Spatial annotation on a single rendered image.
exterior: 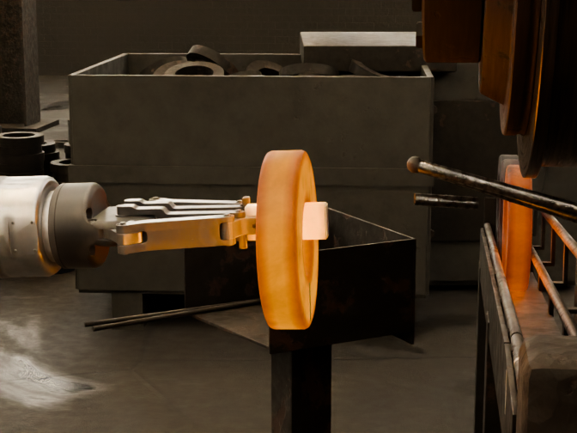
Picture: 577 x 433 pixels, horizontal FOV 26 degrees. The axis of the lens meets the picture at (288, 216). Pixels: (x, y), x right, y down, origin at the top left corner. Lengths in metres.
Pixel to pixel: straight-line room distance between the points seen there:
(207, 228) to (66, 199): 0.13
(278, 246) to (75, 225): 0.18
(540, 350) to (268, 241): 0.25
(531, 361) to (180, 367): 2.53
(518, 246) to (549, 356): 0.90
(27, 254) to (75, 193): 0.07
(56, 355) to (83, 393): 0.33
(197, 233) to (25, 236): 0.15
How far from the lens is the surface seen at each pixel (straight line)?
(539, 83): 0.89
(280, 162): 1.03
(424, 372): 3.31
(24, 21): 7.94
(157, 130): 3.53
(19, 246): 1.09
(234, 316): 1.67
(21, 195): 1.09
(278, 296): 1.01
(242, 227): 1.06
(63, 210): 1.08
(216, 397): 3.12
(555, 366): 0.85
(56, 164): 4.72
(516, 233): 1.75
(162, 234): 1.04
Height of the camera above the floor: 1.06
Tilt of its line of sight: 12 degrees down
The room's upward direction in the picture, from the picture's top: straight up
